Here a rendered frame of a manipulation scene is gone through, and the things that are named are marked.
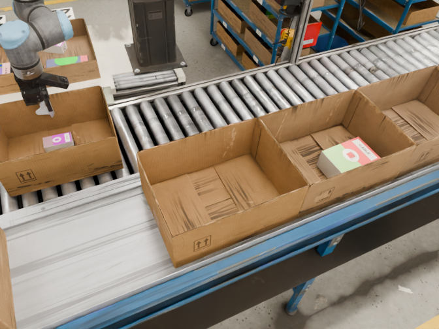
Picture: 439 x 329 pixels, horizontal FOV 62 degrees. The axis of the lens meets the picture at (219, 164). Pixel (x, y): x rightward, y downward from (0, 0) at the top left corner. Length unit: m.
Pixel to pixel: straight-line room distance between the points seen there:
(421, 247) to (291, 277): 1.21
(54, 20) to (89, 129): 0.44
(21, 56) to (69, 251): 0.62
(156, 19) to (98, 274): 1.12
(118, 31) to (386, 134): 1.47
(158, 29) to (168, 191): 0.86
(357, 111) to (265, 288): 0.69
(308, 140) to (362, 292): 1.02
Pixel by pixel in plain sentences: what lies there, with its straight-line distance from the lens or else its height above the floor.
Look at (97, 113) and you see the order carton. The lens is 1.58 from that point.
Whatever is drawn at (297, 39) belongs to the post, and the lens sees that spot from 1.89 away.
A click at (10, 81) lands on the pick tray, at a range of 1.82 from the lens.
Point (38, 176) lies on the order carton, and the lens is 1.37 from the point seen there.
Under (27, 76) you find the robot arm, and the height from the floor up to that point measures 1.06.
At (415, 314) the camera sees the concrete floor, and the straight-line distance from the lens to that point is 2.19.
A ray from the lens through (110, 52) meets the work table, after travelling 1.99.
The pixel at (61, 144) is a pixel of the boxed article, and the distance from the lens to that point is 1.48.
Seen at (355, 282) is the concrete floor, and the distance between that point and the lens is 2.12.
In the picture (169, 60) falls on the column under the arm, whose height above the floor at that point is 0.77.
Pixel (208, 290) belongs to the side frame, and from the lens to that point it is 1.06.
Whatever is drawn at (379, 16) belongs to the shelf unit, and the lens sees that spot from 3.10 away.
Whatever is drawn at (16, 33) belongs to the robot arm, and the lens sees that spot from 1.30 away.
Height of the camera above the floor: 1.81
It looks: 50 degrees down
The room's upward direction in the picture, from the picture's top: 5 degrees clockwise
